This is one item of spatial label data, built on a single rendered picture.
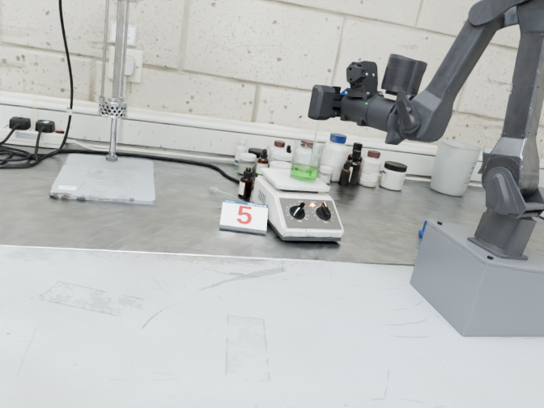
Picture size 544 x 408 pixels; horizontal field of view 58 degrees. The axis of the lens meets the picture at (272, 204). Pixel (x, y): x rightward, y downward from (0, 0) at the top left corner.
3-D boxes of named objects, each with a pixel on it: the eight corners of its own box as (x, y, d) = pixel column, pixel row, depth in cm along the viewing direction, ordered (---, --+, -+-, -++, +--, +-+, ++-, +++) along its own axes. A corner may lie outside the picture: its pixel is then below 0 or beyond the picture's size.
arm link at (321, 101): (402, 129, 96) (410, 98, 94) (338, 128, 84) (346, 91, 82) (369, 120, 102) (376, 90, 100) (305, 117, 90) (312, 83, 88)
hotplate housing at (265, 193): (342, 244, 96) (351, 206, 94) (281, 242, 92) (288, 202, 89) (300, 203, 116) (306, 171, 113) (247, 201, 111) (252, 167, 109)
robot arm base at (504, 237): (529, 260, 72) (545, 223, 71) (499, 258, 69) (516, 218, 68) (492, 240, 78) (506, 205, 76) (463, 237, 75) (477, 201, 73)
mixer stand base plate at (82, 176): (155, 205, 99) (155, 200, 99) (48, 197, 94) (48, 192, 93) (152, 164, 126) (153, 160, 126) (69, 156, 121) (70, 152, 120)
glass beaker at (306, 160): (291, 184, 99) (298, 143, 97) (284, 175, 105) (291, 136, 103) (323, 187, 101) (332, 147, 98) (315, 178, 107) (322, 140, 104)
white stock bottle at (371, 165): (357, 180, 147) (364, 147, 144) (375, 184, 146) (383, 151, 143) (357, 184, 141) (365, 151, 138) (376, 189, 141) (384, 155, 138)
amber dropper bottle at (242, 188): (249, 194, 116) (254, 166, 114) (251, 198, 113) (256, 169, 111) (237, 193, 115) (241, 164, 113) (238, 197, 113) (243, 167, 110)
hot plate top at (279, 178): (331, 192, 100) (332, 188, 100) (277, 189, 96) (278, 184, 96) (308, 175, 111) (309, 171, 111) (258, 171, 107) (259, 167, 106)
